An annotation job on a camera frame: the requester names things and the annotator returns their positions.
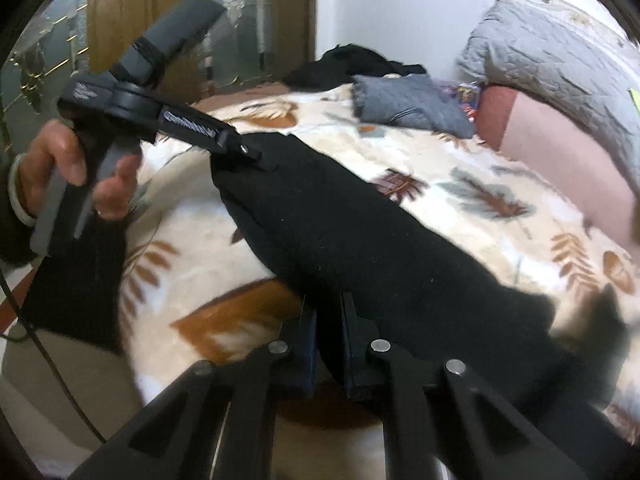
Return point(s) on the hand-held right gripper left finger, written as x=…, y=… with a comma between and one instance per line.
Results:
x=308, y=355

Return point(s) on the person's left forearm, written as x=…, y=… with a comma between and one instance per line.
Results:
x=9, y=240

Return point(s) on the colourful packet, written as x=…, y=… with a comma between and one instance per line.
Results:
x=467, y=96

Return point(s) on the black pants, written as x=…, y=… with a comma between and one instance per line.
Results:
x=350, y=240

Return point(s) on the grey folded quilted cloth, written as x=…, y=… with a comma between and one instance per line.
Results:
x=410, y=102

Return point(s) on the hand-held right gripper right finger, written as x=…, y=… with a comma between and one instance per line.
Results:
x=350, y=355

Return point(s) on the grey quilted pillow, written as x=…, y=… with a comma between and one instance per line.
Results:
x=540, y=60

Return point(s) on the gold patterned glass panel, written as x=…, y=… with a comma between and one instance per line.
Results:
x=55, y=45

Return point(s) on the dark cloth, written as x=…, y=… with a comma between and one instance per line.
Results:
x=75, y=290

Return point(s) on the yellow green tag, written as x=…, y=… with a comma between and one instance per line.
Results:
x=635, y=101

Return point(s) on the wooden door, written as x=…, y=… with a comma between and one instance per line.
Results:
x=125, y=0

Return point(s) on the leaf printed blanket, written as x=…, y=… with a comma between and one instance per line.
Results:
x=210, y=240

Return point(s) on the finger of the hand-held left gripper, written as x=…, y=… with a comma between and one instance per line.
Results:
x=205, y=130

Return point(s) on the black clothes pile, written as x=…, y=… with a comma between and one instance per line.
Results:
x=345, y=67

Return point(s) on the person's left hand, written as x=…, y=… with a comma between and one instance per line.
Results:
x=62, y=152

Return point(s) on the pink pillow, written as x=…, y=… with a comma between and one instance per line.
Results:
x=550, y=160

